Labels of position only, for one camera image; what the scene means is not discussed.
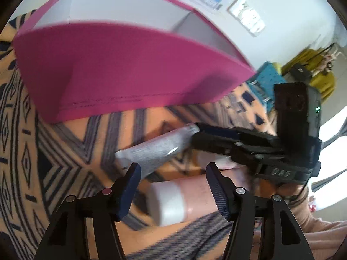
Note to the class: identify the pink tube with white cap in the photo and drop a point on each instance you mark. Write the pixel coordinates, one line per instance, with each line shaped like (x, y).
(168, 203)

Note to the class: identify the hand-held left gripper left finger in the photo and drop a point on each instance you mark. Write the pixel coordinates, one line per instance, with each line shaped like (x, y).
(130, 192)

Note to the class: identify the yellow armchair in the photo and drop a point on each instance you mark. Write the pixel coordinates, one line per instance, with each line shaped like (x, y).
(322, 85)

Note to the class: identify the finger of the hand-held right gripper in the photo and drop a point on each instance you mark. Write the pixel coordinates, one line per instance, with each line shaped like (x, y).
(225, 132)
(214, 145)

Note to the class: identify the pink cardboard box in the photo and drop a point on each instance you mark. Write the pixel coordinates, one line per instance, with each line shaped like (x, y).
(122, 73)

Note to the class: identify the person's right forearm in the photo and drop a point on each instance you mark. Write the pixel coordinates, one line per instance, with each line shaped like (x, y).
(320, 227)

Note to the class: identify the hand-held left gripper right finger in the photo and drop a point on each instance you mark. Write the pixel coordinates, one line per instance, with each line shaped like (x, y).
(218, 192)

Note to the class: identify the orange patterned blanket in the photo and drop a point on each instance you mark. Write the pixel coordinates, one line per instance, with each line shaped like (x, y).
(54, 154)

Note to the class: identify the small white tube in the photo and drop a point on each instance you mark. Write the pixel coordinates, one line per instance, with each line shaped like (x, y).
(151, 151)

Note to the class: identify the black bag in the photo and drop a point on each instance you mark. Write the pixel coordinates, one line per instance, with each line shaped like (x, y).
(300, 71)

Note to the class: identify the white wall socket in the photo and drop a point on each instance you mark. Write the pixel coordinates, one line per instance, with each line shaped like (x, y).
(248, 19)
(235, 5)
(257, 28)

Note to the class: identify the blue plastic basket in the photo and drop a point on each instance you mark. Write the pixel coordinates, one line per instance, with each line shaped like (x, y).
(268, 78)

